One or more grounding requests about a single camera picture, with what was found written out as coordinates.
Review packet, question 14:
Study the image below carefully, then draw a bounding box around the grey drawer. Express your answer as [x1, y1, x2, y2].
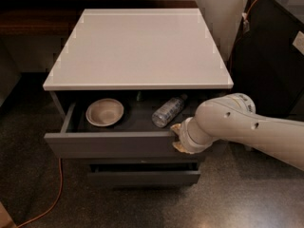
[45, 91, 191, 160]
[87, 162, 200, 187]
[83, 157, 203, 165]

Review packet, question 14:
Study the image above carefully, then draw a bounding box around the clear plastic water bottle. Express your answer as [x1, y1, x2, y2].
[152, 94, 188, 128]

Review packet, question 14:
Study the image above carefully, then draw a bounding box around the orange floor cable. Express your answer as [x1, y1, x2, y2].
[16, 158, 65, 228]

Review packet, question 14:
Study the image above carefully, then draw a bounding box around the grey top drawer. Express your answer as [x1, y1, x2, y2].
[45, 91, 191, 160]

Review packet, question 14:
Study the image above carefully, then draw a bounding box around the white bowl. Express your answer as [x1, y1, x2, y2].
[85, 98, 124, 127]

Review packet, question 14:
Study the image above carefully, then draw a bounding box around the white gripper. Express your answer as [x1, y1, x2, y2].
[170, 117, 215, 154]

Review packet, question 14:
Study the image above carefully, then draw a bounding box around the grey middle drawer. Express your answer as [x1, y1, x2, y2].
[83, 157, 203, 165]

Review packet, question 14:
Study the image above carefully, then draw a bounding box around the grey bottom drawer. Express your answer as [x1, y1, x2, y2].
[87, 162, 200, 187]

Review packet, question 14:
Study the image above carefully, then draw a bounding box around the grey drawer cabinet white top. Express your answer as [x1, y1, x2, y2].
[42, 7, 235, 188]

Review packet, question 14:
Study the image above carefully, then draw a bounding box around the dark wooden shelf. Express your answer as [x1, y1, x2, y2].
[0, 0, 198, 36]

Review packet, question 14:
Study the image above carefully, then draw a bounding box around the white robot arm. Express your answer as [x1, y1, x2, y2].
[171, 93, 304, 170]

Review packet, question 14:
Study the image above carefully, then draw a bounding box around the green can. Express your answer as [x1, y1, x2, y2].
[136, 91, 143, 102]

